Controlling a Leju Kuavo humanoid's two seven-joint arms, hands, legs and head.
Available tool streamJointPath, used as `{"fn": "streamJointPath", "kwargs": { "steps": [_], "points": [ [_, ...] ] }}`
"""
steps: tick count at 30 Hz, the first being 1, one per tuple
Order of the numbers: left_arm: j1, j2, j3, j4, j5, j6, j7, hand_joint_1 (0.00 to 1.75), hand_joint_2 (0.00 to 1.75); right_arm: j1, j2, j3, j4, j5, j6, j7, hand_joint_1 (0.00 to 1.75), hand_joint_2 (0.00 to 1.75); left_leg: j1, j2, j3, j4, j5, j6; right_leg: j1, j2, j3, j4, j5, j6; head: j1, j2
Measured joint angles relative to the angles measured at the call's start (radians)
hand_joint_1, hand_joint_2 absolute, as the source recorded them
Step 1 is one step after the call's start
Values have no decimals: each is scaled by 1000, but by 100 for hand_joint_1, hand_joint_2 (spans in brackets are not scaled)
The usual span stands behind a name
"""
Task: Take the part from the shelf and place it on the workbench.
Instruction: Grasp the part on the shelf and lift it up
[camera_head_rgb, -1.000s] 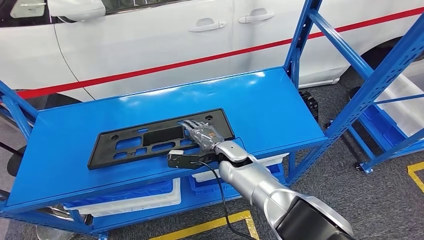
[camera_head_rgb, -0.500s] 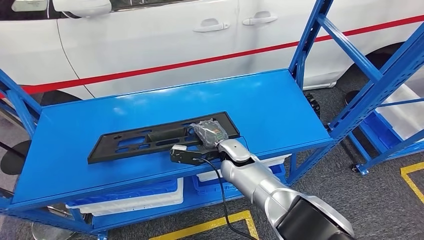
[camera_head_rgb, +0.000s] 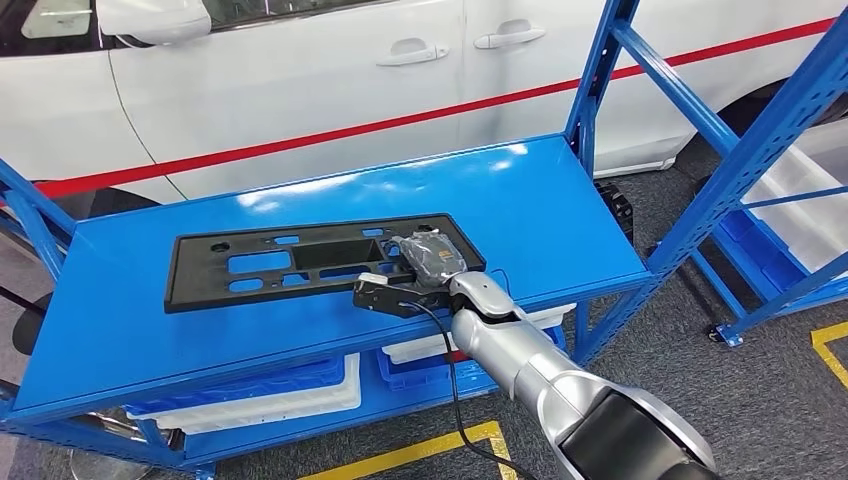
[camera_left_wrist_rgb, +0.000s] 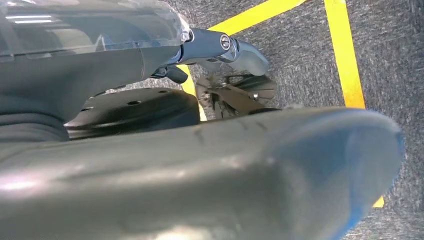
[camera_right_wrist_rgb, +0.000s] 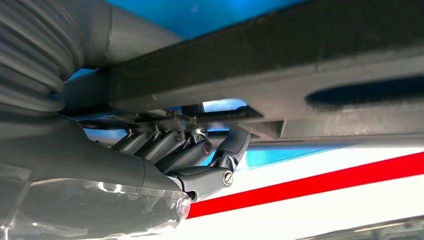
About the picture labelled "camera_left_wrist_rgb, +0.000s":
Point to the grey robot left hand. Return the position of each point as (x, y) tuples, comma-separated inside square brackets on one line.
[(198, 182)]

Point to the metal caster wheel assembly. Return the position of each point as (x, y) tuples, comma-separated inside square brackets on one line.
[(238, 96)]

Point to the yellow floor tape square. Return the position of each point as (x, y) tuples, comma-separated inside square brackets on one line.
[(344, 66)]

